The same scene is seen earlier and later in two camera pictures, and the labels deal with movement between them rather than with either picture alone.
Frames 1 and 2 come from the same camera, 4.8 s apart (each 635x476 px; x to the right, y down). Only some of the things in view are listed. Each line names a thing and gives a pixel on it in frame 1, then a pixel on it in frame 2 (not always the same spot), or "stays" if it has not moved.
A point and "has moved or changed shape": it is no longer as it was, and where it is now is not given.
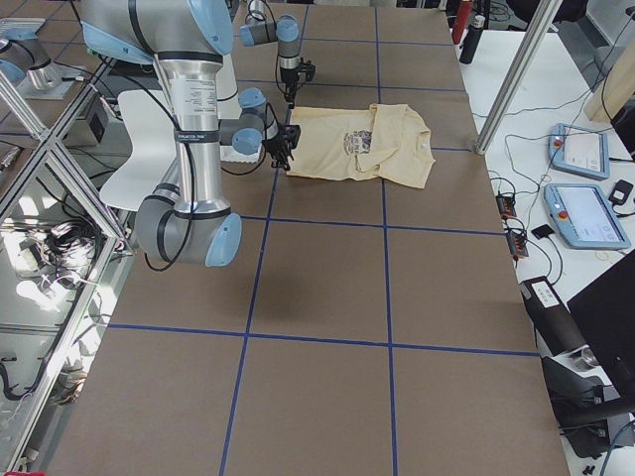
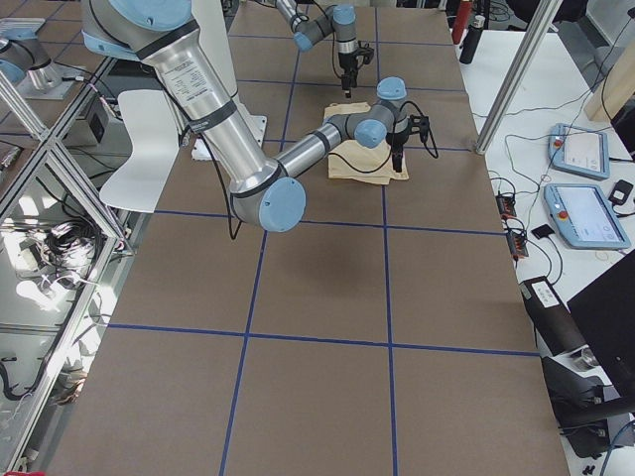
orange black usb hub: (506, 205) stays
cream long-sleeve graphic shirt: (388, 142) has moved or changed shape
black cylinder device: (552, 321) stays
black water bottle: (471, 40) stays
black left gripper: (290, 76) -> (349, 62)
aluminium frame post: (545, 14) stays
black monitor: (607, 312) stays
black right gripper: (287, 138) -> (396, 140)
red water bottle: (461, 21) stays
